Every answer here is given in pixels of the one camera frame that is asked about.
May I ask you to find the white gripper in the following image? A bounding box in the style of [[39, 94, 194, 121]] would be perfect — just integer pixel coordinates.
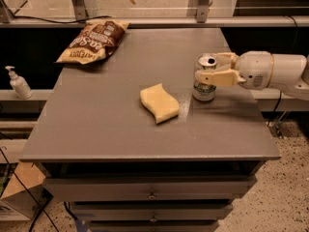
[[195, 51, 273, 90]]

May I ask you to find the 7up soda can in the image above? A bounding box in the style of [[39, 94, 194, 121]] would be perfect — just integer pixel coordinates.
[[192, 53, 218, 102]]

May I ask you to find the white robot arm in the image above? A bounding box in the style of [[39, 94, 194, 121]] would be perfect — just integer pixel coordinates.
[[194, 51, 309, 101]]

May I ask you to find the yellow wavy sponge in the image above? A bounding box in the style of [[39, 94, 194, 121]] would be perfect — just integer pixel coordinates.
[[140, 83, 180, 124]]

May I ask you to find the brown chip bag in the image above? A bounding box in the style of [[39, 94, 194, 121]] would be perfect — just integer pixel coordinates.
[[57, 19, 129, 65]]

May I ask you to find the top drawer knob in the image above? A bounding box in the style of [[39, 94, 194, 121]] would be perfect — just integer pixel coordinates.
[[147, 192, 157, 200]]

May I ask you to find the drawer knob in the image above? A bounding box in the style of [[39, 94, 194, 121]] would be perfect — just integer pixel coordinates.
[[147, 192, 157, 200], [150, 216, 158, 223]]

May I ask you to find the grey drawer cabinet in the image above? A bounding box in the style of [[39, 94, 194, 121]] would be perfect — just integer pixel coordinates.
[[22, 29, 280, 232]]

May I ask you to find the white pump bottle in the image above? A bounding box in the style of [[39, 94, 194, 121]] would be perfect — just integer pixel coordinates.
[[6, 66, 33, 100]]

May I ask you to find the cardboard box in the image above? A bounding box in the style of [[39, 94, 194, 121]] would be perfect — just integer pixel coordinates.
[[0, 162, 45, 221]]

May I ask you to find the black cable on shelf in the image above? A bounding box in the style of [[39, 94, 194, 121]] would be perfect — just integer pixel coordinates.
[[0, 0, 112, 25]]

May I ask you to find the black floor cable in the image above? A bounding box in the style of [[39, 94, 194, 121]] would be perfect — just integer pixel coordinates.
[[0, 147, 61, 232]]

